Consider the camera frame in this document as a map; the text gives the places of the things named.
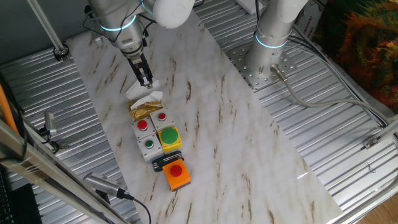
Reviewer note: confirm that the large silver camera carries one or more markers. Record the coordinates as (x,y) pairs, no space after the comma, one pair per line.
(101,185)

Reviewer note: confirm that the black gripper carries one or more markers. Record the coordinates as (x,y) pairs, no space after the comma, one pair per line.
(140,67)

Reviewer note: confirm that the folded white napkin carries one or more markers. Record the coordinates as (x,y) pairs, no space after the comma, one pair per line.
(133,91)

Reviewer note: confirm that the marble pattern table mat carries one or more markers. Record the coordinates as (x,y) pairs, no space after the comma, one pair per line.
(233,140)

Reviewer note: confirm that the white printed cardboard box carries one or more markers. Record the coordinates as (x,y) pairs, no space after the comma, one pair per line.
(308,21)

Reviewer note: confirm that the black hex key set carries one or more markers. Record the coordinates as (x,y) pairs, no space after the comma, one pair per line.
(160,160)

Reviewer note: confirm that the grey box green button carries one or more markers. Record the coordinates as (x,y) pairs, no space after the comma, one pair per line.
(149,144)

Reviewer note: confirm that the colourful patterned cloth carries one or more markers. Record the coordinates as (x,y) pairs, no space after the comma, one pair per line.
(363,46)

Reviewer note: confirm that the gold tissue pack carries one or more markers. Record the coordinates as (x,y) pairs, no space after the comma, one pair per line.
(144,110)

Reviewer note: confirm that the yellow box green mushroom button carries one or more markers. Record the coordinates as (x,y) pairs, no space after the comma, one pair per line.
(169,137)

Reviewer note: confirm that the orange box red button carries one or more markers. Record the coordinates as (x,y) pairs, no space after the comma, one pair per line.
(176,172)

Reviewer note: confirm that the grey box red mushroom button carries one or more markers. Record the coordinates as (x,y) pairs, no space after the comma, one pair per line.
(142,126)

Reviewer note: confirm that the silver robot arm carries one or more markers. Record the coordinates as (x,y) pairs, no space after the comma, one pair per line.
(270,31)

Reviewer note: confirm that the aluminium camera pole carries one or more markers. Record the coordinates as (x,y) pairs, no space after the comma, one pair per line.
(46,28)

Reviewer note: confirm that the black keyboard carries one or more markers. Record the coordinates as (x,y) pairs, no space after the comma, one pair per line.
(5,199)

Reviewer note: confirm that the silver robot mounting plate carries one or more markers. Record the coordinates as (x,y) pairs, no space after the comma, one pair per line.
(239,62)

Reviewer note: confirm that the grey box small red button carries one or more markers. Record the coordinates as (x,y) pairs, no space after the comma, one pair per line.
(162,117)

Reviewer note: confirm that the small silver camera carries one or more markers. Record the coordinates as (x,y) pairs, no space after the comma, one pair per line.
(50,123)

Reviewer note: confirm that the aluminium frame beam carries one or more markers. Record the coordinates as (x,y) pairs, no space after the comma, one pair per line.
(46,171)

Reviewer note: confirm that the black flat device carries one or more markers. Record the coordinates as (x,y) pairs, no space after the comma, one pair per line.
(28,205)

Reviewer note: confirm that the camera clamp stand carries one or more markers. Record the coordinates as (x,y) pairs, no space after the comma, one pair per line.
(54,144)

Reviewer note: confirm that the orange tube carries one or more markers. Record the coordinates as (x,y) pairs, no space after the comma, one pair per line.
(7,112)

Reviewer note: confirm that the aluminium profile with bracket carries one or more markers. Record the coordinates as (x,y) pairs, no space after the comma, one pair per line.
(377,137)

